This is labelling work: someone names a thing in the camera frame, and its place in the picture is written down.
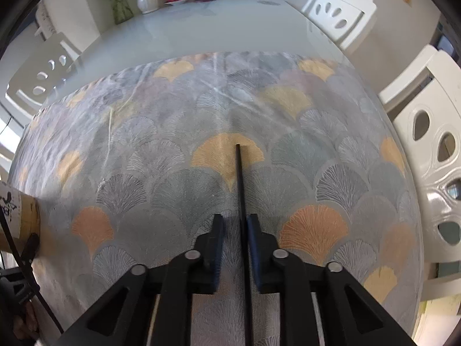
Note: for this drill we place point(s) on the person's left hand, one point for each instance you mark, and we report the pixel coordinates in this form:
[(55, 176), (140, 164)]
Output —
[(27, 322)]

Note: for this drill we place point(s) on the white dining chair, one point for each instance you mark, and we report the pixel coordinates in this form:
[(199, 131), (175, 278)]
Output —
[(354, 1), (430, 173), (21, 92)]

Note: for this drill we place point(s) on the black chopstick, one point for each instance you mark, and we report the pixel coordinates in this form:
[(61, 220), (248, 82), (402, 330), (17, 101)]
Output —
[(239, 187)]

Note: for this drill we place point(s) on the fan-patterned grey tablecloth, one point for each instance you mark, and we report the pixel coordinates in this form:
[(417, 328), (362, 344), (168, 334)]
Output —
[(162, 173)]

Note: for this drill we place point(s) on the bamboo utensil holder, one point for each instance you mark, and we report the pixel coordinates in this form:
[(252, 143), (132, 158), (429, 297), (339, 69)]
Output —
[(30, 220)]

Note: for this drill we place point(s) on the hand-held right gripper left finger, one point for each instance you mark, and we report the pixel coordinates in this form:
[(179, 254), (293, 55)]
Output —
[(217, 256)]

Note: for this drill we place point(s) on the clear glass vase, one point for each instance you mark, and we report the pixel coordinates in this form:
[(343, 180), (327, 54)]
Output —
[(122, 12)]

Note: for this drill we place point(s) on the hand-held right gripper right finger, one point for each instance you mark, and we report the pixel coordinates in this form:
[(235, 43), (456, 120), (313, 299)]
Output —
[(254, 252)]

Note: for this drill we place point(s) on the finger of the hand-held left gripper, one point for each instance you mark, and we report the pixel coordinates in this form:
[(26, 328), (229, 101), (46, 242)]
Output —
[(30, 248)]

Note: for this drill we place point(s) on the white wall hanging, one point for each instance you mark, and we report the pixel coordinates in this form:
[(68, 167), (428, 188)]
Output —
[(45, 20)]

